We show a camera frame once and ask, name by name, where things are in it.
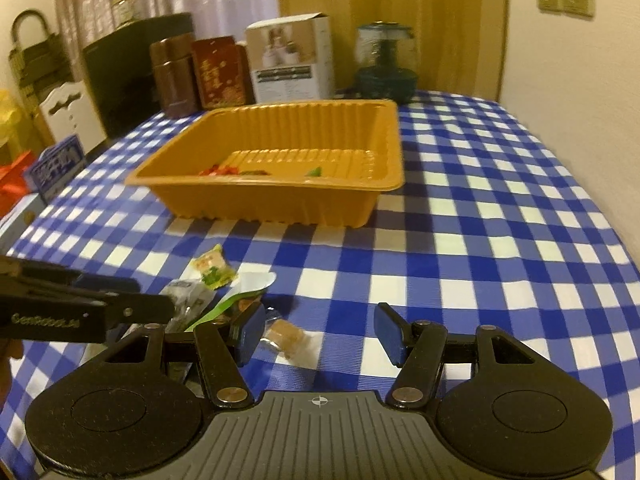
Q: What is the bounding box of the orange plastic tray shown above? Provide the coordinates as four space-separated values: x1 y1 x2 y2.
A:
124 100 405 229

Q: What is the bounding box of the grey snack packet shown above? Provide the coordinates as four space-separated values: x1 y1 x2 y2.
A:
162 280 212 332

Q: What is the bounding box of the round glass jar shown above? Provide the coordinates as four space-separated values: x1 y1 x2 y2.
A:
352 21 418 103

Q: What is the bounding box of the red gift bag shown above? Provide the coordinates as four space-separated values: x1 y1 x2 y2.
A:
0 152 38 206

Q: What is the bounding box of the blue white checked tablecloth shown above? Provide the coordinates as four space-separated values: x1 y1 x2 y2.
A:
0 89 640 456

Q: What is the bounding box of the white green snack packet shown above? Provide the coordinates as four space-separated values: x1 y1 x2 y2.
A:
184 271 277 334

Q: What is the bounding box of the white wooden chair back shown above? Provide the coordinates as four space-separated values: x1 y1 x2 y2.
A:
39 85 108 153

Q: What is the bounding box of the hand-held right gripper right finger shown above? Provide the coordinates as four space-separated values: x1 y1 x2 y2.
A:
374 302 544 409

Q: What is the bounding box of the brown candy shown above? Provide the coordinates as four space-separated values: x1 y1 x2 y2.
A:
261 316 307 359

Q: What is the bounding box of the white carton box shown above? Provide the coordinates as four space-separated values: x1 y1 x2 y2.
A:
245 12 335 104

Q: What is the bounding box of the small yellow green snack packet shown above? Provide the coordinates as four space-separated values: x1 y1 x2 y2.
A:
194 244 237 289

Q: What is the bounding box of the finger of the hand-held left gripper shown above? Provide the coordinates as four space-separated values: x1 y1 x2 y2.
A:
0 255 142 294
30 284 175 328

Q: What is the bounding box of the dark bamboo rack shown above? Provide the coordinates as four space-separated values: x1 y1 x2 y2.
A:
11 10 73 146

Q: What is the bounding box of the red decorated tin box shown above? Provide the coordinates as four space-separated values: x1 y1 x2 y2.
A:
190 36 255 109

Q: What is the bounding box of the brown cylindrical tin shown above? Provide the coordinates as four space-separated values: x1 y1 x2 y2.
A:
149 36 201 118

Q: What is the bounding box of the small glass jar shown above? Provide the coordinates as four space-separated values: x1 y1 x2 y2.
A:
111 0 141 27

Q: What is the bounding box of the blue milk carton box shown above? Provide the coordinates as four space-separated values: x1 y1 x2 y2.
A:
24 135 86 206

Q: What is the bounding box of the black appliance box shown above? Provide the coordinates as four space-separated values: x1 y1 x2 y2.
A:
82 12 195 139

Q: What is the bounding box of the light blue box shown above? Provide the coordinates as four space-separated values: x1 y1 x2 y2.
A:
0 192 43 256

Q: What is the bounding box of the yellow plastic bag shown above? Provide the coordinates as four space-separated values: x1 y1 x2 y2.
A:
0 89 23 146

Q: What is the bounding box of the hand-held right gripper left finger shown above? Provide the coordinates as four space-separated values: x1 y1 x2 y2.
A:
94 302 266 409

